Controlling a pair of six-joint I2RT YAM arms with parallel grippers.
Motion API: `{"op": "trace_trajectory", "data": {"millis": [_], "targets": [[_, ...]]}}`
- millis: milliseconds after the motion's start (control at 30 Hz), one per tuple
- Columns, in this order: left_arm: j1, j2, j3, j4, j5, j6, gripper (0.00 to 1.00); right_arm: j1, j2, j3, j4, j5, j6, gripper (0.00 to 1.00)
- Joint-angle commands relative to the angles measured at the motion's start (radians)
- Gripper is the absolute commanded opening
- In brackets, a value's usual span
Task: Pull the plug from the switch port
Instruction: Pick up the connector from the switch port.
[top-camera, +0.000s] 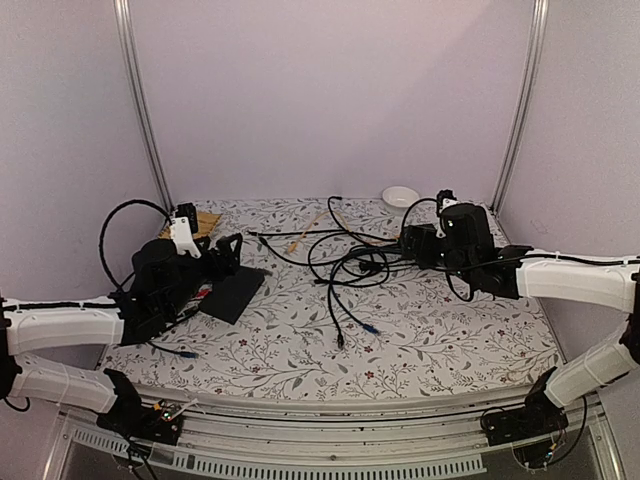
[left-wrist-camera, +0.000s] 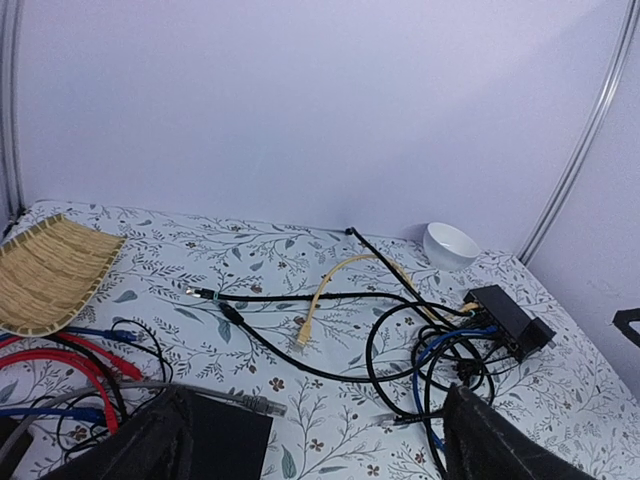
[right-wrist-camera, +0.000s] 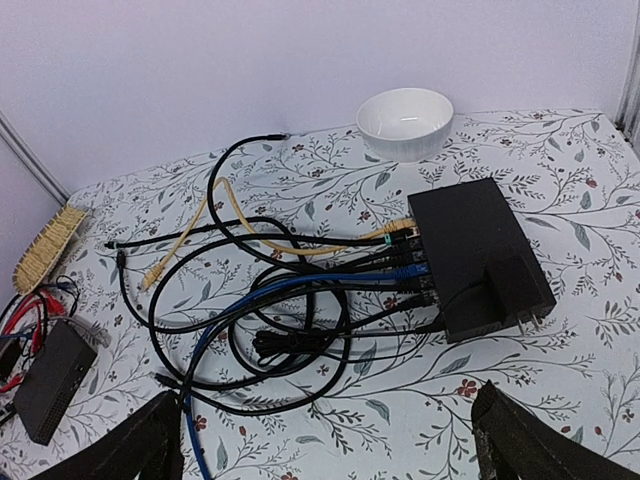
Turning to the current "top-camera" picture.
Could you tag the aluminium frame post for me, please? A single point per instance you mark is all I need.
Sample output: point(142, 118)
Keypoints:
point(126, 36)
point(531, 68)

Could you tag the aluminium front rail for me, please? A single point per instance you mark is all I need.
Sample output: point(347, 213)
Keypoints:
point(418, 438)

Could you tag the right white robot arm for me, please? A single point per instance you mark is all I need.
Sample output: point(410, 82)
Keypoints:
point(592, 303)

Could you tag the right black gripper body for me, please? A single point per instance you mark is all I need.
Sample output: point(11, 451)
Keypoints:
point(454, 261)

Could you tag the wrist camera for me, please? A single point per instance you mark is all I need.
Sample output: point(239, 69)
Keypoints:
point(445, 198)
point(183, 226)

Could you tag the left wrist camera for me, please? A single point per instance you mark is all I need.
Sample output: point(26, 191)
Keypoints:
point(183, 226)

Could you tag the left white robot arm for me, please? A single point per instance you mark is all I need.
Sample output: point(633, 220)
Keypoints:
point(29, 327)

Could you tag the white bowl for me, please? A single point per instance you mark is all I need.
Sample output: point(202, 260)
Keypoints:
point(399, 198)

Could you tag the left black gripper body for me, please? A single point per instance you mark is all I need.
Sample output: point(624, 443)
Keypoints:
point(181, 295)

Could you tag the right aluminium frame post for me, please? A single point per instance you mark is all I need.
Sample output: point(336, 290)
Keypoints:
point(531, 68)

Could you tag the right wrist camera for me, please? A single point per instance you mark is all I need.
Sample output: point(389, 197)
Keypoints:
point(445, 198)

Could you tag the left aluminium frame post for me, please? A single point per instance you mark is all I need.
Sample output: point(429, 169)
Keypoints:
point(126, 36)

